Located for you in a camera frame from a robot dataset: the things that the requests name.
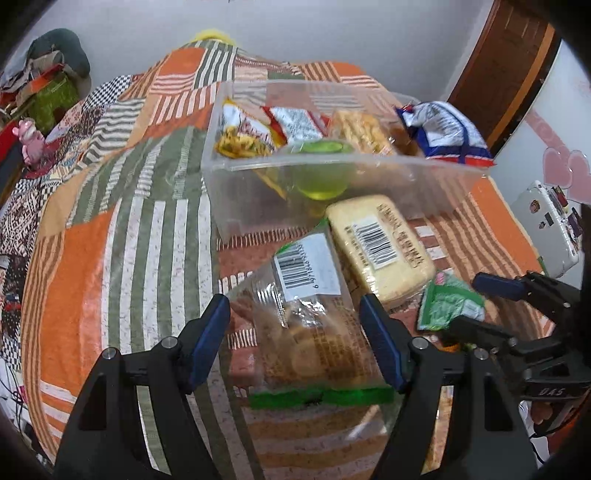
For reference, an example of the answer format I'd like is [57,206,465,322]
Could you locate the pink heart wall decoration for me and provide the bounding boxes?
[542,147,591,202]

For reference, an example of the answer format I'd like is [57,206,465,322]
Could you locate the white suitcase with stickers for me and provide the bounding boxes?
[510,180,582,278]

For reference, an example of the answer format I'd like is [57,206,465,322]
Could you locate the orange green patchwork blanket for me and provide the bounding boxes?
[14,39,557,480]

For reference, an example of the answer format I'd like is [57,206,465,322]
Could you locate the yellow foam tube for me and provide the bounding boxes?
[191,30,237,47]

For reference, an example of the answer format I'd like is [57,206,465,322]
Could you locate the small green snack packet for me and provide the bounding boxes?
[416,270,487,332]

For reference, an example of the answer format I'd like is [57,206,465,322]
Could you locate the clear plastic box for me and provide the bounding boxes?
[201,79,493,241]

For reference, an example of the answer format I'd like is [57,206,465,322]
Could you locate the yellow cake packet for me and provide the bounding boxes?
[325,193,437,310]

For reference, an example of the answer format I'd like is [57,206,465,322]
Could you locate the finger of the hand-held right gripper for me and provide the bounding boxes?
[443,316,533,366]
[472,271,583,320]

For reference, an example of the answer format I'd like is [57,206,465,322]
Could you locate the pile of clothes and papers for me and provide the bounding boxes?
[0,50,66,108]

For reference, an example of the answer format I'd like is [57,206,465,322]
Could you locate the pink plush toy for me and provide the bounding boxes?
[16,117,47,165]

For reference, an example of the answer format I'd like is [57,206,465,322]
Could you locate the person's right hand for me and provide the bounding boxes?
[529,399,551,428]

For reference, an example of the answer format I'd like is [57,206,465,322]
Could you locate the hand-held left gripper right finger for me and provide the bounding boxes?
[359,293,536,480]

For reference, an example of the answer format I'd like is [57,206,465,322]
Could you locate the blue white snack packet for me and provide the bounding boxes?
[393,100,496,168]

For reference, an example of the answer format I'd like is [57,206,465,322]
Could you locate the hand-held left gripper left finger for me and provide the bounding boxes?
[54,293,232,480]

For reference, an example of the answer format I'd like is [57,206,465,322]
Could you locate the tangled black cables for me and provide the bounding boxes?
[0,359,34,426]

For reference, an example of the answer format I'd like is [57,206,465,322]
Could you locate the red snack packet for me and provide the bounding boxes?
[260,104,330,147]

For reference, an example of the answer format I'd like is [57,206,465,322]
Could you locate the yellow green snack packet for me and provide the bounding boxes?
[213,96,290,200]

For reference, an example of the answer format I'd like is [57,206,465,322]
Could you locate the bag of fried snacks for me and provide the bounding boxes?
[328,108,398,156]

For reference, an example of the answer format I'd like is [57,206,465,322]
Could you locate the red box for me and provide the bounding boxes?
[0,124,29,195]

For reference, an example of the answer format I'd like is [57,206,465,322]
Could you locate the brown patterned blanket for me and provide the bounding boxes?
[0,74,139,370]

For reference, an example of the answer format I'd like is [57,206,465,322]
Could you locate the brown wooden door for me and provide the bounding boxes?
[447,0,563,158]

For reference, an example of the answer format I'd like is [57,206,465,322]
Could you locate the clear cookie bag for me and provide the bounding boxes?
[221,220,403,412]

